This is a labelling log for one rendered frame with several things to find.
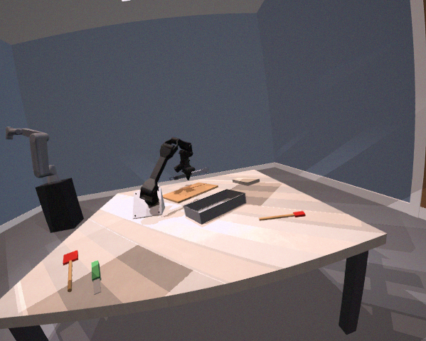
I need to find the light wooden board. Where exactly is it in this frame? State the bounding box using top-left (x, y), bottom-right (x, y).
top-left (163, 183), bottom-right (218, 204)

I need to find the red mallet with wooden handle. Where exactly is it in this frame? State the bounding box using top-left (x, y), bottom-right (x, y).
top-left (63, 250), bottom-right (78, 292)

